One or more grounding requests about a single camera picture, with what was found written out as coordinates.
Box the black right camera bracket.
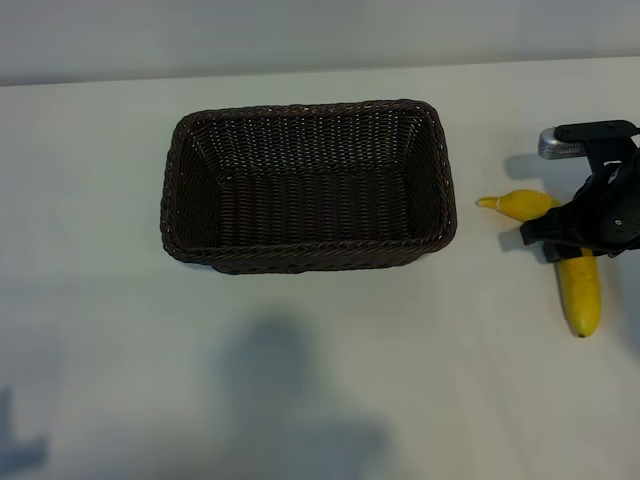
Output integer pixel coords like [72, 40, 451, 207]
[555, 118, 640, 174]

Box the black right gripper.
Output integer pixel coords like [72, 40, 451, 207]
[519, 147, 640, 264]

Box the yellow banana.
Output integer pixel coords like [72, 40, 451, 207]
[474, 188, 602, 339]

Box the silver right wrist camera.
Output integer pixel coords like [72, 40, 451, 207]
[537, 127, 594, 162]

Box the dark brown wicker basket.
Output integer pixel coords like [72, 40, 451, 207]
[159, 98, 459, 275]

